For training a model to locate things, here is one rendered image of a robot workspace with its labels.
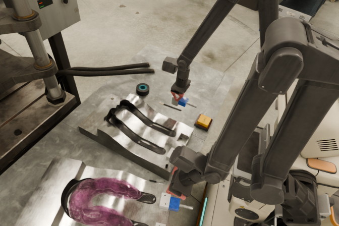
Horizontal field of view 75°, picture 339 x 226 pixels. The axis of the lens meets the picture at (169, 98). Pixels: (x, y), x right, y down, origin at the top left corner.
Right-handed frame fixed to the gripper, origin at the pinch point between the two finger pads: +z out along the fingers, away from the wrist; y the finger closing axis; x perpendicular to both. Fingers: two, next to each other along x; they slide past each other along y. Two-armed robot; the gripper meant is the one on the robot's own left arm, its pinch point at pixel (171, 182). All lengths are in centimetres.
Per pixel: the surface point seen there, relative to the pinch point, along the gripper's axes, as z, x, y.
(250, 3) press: 67, 73, -419
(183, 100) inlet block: 7.9, -4.1, -45.0
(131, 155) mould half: 21.2, -12.9, -11.3
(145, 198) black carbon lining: 16.6, -1.0, 3.5
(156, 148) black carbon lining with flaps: 15.4, -5.6, -17.5
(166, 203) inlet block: 10.1, 5.1, 3.6
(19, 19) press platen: 6, -80, -28
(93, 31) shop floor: 167, -115, -213
